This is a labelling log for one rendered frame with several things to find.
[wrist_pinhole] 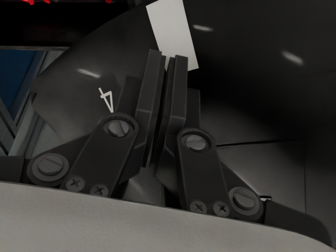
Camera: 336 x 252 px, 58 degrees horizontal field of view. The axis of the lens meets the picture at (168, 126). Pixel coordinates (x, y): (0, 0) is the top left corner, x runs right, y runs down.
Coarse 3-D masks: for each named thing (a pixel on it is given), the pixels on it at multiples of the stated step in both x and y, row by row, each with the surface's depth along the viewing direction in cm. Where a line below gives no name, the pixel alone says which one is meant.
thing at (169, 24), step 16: (160, 0) 13; (176, 0) 13; (160, 16) 13; (176, 16) 13; (160, 32) 13; (176, 32) 13; (160, 48) 14; (176, 48) 13; (192, 48) 13; (192, 64) 13
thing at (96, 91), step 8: (96, 80) 16; (104, 80) 16; (112, 80) 15; (88, 88) 16; (96, 88) 16; (104, 88) 16; (112, 88) 16; (96, 96) 16; (104, 96) 16; (112, 96) 16; (96, 104) 17; (104, 104) 16; (112, 104) 16; (104, 112) 17
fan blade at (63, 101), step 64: (192, 0) 12; (256, 0) 11; (320, 0) 10; (64, 64) 17; (128, 64) 15; (256, 64) 12; (320, 64) 11; (64, 128) 19; (256, 128) 13; (320, 128) 11; (128, 192) 19; (256, 192) 13; (320, 192) 12
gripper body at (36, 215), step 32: (0, 192) 6; (32, 192) 6; (64, 192) 6; (0, 224) 5; (32, 224) 6; (64, 224) 6; (96, 224) 6; (128, 224) 6; (160, 224) 6; (192, 224) 6; (224, 224) 7; (256, 224) 7
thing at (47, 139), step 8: (56, 56) 122; (48, 64) 119; (32, 112) 108; (24, 120) 106; (24, 128) 105; (48, 128) 106; (16, 136) 103; (24, 136) 104; (32, 136) 104; (40, 136) 105; (48, 136) 105; (56, 136) 106; (16, 144) 102; (40, 144) 103; (48, 144) 104; (56, 144) 104; (16, 152) 101; (24, 152) 101; (32, 152) 101; (40, 152) 102
